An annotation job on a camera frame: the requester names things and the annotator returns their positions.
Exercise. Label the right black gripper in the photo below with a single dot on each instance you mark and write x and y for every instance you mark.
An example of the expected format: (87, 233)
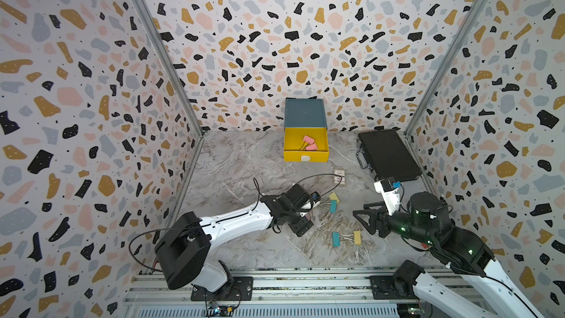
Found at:
(377, 216)

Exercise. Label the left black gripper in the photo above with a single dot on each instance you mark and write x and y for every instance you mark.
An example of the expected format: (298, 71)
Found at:
(303, 227)

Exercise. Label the teal binder clip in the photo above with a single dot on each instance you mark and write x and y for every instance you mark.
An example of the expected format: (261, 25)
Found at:
(336, 242)
(333, 206)

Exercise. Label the yellow top drawer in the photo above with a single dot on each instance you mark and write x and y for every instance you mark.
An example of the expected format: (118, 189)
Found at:
(294, 146)

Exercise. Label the pink binder clip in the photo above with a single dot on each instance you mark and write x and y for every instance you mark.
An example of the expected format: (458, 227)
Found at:
(307, 139)
(311, 147)

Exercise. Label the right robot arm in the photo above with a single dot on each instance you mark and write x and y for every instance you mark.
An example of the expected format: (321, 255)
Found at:
(428, 222)

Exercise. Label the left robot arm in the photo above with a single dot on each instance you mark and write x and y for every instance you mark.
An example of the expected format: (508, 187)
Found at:
(183, 250)

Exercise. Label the yellow binder clip lower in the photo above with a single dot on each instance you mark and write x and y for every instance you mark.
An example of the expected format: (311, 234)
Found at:
(357, 238)

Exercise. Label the yellow binder clip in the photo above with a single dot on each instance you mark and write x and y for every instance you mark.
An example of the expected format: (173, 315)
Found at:
(357, 238)
(334, 197)

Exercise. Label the yellow binder clip upper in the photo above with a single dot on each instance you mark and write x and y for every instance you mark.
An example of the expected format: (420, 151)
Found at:
(334, 197)

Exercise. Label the teal drawer cabinet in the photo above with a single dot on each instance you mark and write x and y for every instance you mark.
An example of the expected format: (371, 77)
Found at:
(305, 113)

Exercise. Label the small card packet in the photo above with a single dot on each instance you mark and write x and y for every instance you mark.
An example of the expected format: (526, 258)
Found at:
(340, 177)

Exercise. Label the small circuit board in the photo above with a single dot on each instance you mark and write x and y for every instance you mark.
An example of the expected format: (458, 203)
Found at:
(220, 311)

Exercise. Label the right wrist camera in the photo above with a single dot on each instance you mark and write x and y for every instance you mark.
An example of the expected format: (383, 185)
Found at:
(391, 192)

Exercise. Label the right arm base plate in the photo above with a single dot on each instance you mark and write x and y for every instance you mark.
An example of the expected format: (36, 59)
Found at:
(384, 287)

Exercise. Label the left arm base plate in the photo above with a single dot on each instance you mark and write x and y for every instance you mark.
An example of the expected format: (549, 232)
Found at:
(236, 289)

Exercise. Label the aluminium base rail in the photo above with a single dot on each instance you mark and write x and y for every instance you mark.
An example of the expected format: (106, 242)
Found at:
(326, 292)

